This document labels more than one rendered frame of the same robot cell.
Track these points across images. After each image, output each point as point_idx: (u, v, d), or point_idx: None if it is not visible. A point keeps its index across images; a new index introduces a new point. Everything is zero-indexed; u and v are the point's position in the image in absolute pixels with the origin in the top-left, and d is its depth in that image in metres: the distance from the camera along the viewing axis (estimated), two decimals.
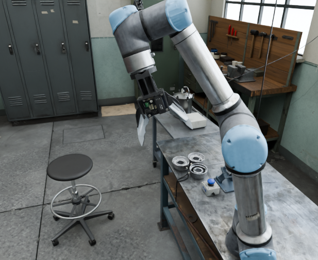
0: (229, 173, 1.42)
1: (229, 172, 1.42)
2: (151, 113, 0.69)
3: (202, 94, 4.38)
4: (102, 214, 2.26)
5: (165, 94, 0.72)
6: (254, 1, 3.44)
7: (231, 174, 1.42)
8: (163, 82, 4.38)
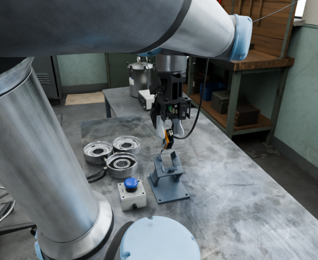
0: (163, 145, 0.77)
1: (163, 144, 0.77)
2: (169, 116, 0.67)
3: None
4: (21, 228, 1.61)
5: None
6: None
7: (166, 147, 0.77)
8: None
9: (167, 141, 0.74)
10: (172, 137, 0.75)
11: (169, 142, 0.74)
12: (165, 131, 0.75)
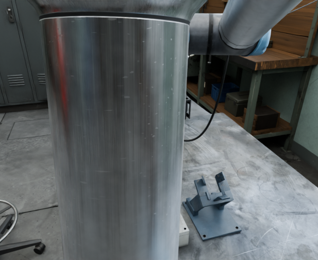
0: None
1: None
2: None
3: (193, 79, 3.56)
4: (24, 247, 1.44)
5: None
6: None
7: None
8: None
9: None
10: None
11: None
12: None
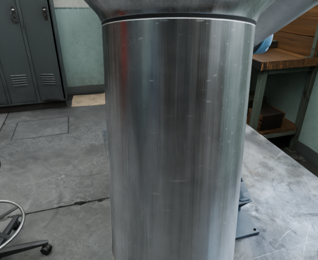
0: None
1: None
2: None
3: None
4: (31, 247, 1.44)
5: None
6: None
7: None
8: None
9: None
10: None
11: None
12: None
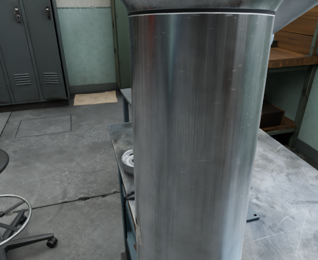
0: None
1: None
2: None
3: None
4: (37, 241, 1.48)
5: None
6: None
7: None
8: None
9: None
10: None
11: None
12: None
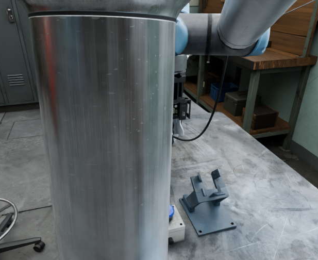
0: None
1: None
2: None
3: (192, 79, 3.57)
4: (23, 245, 1.46)
5: None
6: None
7: None
8: None
9: None
10: (172, 137, 0.75)
11: None
12: None
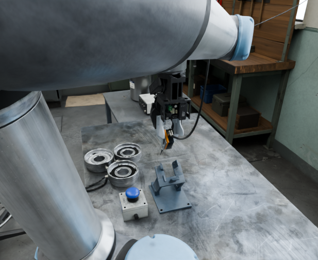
0: (163, 145, 0.77)
1: (163, 144, 0.77)
2: (169, 116, 0.67)
3: None
4: (22, 233, 1.61)
5: None
6: None
7: (166, 147, 0.77)
8: None
9: (167, 141, 0.74)
10: (172, 137, 0.75)
11: (169, 142, 0.74)
12: (165, 131, 0.75)
